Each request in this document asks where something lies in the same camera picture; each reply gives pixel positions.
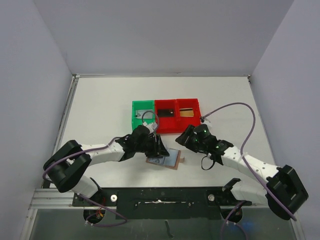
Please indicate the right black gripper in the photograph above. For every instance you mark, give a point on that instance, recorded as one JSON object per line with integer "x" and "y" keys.
{"x": 186, "y": 136}

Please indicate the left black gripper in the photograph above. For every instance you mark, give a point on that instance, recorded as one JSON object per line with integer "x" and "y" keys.
{"x": 157, "y": 146}

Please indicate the tan leather card holder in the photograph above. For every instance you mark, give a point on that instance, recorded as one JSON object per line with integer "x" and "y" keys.
{"x": 171, "y": 162}

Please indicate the red double plastic bin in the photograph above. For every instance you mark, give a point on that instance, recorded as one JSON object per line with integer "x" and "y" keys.
{"x": 177, "y": 124}

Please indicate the green plastic bin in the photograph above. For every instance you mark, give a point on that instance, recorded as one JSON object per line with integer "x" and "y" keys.
{"x": 142, "y": 105}

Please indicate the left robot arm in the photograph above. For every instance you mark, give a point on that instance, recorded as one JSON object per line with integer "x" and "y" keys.
{"x": 66, "y": 168}

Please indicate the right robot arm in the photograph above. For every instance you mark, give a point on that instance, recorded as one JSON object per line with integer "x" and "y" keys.
{"x": 281, "y": 187}

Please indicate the gold card in red bin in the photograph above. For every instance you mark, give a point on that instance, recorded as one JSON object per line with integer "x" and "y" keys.
{"x": 186, "y": 112}

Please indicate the black card in red bin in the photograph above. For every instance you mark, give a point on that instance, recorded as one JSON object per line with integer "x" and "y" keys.
{"x": 165, "y": 113}

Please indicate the silver card in green bin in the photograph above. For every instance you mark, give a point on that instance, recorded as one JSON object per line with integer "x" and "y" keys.
{"x": 144, "y": 113}

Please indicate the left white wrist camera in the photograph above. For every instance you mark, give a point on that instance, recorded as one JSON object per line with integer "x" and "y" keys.
{"x": 151, "y": 126}

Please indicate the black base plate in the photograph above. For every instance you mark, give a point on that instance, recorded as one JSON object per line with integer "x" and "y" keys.
{"x": 166, "y": 203}

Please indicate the aluminium left rail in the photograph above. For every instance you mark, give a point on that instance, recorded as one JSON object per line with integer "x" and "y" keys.
{"x": 66, "y": 111}

